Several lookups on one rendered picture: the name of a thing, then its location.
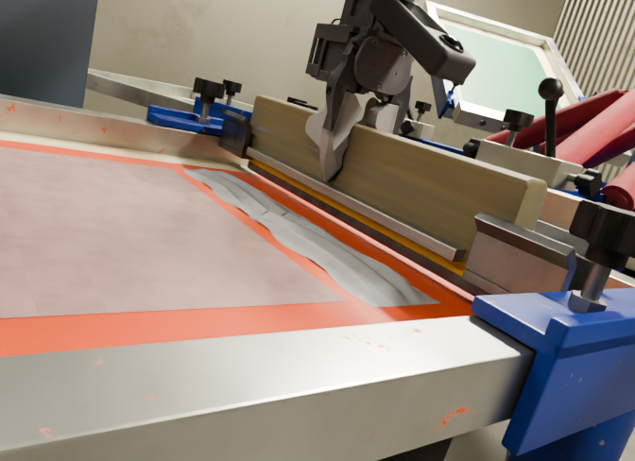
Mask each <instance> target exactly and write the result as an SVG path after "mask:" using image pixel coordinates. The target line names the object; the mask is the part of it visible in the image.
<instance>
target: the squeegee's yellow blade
mask: <svg viewBox="0 0 635 461"><path fill-rule="evenodd" d="M249 162H252V163H254V164H255V165H257V166H259V167H261V168H263V169H265V170H266V171H267V172H269V173H271V174H273V175H275V176H277V177H278V178H280V179H283V180H285V181H287V182H288V183H290V184H292V185H294V186H296V187H298V188H300V189H301V190H302V191H304V192H306V193H308V194H310V195H311V196H314V197H316V198H318V199H320V200H322V201H323V202H325V203H327V204H329V205H331V206H333V207H334V208H336V209H338V210H339V211H341V212H343V213H345V214H347V215H349V216H351V217H353V218H355V219H356V220H358V221H360V222H362V223H364V224H366V225H368V226H369V227H371V228H373V229H375V230H377V231H379V232H380V233H382V234H384V235H386V236H388V237H390V238H391V239H393V240H395V241H397V242H399V243H401V244H402V245H404V246H406V247H408V248H411V249H413V250H414V251H416V252H418V253H419V254H421V255H423V256H424V257H426V258H428V259H430V260H432V261H434V262H436V263H437V264H439V265H442V266H444V267H446V268H447V269H449V270H451V271H453V272H454V273H456V274H458V275H459V276H461V277H462V274H463V271H464V269H466V268H465V265H466V264H465V263H463V262H450V261H448V260H446V259H445V258H443V257H441V256H439V255H437V254H436V253H434V252H432V251H430V250H428V249H426V248H424V247H422V246H420V245H418V244H416V243H414V242H412V241H410V240H408V239H406V238H405V237H403V236H401V235H400V234H398V233H396V232H394V231H392V230H389V229H387V228H386V227H384V226H382V225H380V224H378V223H376V222H374V221H372V220H370V219H368V218H366V217H365V216H363V215H362V214H360V213H357V212H355V211H353V210H351V209H349V208H347V207H346V206H344V205H342V204H340V203H338V202H336V201H334V200H332V199H330V198H328V197H326V196H325V195H323V194H321V193H319V192H317V191H315V190H313V189H311V188H309V187H307V186H306V185H304V184H302V183H300V182H298V181H296V180H294V179H291V178H289V177H288V176H287V175H285V174H283V173H281V172H279V171H277V170H275V169H273V168H271V167H269V166H267V165H266V164H264V163H262V162H259V161H257V160H255V159H253V160H249Z"/></svg>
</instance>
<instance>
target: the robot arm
mask: <svg viewBox="0 0 635 461"><path fill-rule="evenodd" d="M336 20H340V22H339V24H338V25H334V22H335V21H336ZM316 46H317V48H316ZM315 49H316V52H315ZM314 54H315V56H314ZM313 58H314V60H313ZM414 59H415V60H416V61H417V62H418V63H419V65H420V66H421V67H422V68H423V69H424V70H425V72H426V73H427V74H428V75H430V76H431V77H435V78H440V79H446V80H449V81H452V82H455V83H459V84H460V83H463V82H464V81H465V80H466V78H467V77H468V76H469V74H470V73H471V72H472V70H473V69H474V67H475V66H476V60H475V58H474V57H473V56H472V55H471V54H470V53H468V52H467V51H466V50H465V49H464V47H463V45H462V43H461V42H460V40H459V39H457V38H456V37H454V36H452V35H450V34H449V33H448V32H447V31H446V30H445V29H444V28H443V27H442V26H441V25H440V24H439V23H437V22H436V21H435V20H434V19H433V18H432V17H431V16H430V15H429V14H428V13H427V12H426V11H425V10H424V9H423V8H422V7H421V6H420V5H419V4H418V3H417V2H416V1H415V0H345V3H344V7H343V10H342V14H341V18H340V19H338V18H336V19H334V20H333V21H332V22H331V23H330V24H321V23H317V27H316V31H315V35H314V39H313V43H312V47H311V51H310V55H309V59H308V62H307V67H306V71H305V74H308V75H310V76H311V77H314V78H315V79H317V80H320V81H324V82H327V85H326V105H325V107H324V109H323V110H322V111H320V112H318V113H315V114H313V115H311V116H310V117H309V118H308V120H307V122H306V125H305V132H306V135H307V136H308V137H309V138H310V139H311V140H312V141H313V142H314V143H315V144H316V145H317V146H318V147H319V150H320V156H319V160H320V170H321V175H322V178H323V181H326V182H328V183H330V181H331V180H332V179H333V178H334V177H335V175H336V174H337V173H338V172H339V171H340V169H341V168H342V157H343V154H344V151H345V150H346V148H347V147H348V144H349V134H350V131H351V129H352V127H353V125H354V124H355V123H357V124H360V125H363V126H367V127H370V128H375V129H379V130H381V131H384V132H387V133H391V134H394V135H397V133H398V131H399V129H400V127H401V125H402V123H403V120H404V118H405V116H406V113H407V110H408V106H409V102H410V94H411V83H412V80H413V76H411V67H412V62H414ZM312 62H313V63H312ZM369 92H372V93H374V94H375V96H376V97H372V98H371V99H369V101H368V102H367V104H366V107H365V111H364V115H363V118H362V119H361V120H360V121H359V122H357V121H358V119H359V116H360V113H361V111H362V108H361V105H360V103H359V101H358V99H357V97H356V95H355V94H368V93H369Z"/></svg>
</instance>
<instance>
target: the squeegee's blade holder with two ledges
mask: <svg viewBox="0 0 635 461"><path fill-rule="evenodd" d="M246 154H247V155H248V156H250V157H252V158H253V159H255V160H257V161H259V162H262V163H264V164H266V165H267V166H269V167H271V168H273V169H275V170H277V171H279V172H281V173H283V174H285V175H287V176H288V177H289V178H291V179H294V180H296V181H298V182H300V183H302V184H304V185H306V186H307V187H309V188H311V189H313V190H315V191H317V192H319V193H321V194H323V195H325V196H326V197H328V198H330V199H332V200H334V201H336V202H338V203H340V204H342V205H344V206H346V207H347V208H349V209H351V210H353V211H355V212H357V213H360V214H362V215H363V216H365V217H366V218H368V219H370V220H372V221H374V222H376V223H378V224H380V225H382V226H384V227H386V228H387V229H389V230H391V231H394V232H396V233H398V234H400V235H401V236H403V237H405V238H406V239H408V240H410V241H412V242H414V243H416V244H418V245H420V246H422V247H424V248H426V249H428V250H430V251H432V252H434V253H436V254H437V255H439V256H441V257H443V258H445V259H446V260H448V261H450V262H463V258H464V255H465V252H466V249H464V248H461V247H459V246H457V245H455V244H453V243H451V242H449V241H447V240H445V239H443V238H441V237H439V236H437V235H435V234H433V233H431V232H429V231H427V230H424V229H422V228H420V227H418V226H416V225H414V224H412V223H410V222H408V221H406V220H404V219H402V218H400V217H398V216H396V215H394V214H392V213H389V212H387V211H385V210H383V209H381V208H379V207H377V206H375V205H373V204H371V203H369V202H367V201H365V200H363V199H361V198H359V197H357V196H354V195H352V194H350V193H348V192H346V191H344V190H342V189H340V188H338V187H336V186H334V185H332V184H330V183H328V182H326V181H323V180H322V179H319V178H317V177H315V176H313V175H311V174H309V173H307V172H305V171H303V170H301V169H299V168H297V167H295V166H293V165H291V164H289V163H287V162H284V161H282V160H280V159H278V158H276V157H274V156H272V155H270V154H268V153H265V152H264V151H262V150H260V149H258V148H256V147H249V146H248V148H247V153H246Z"/></svg>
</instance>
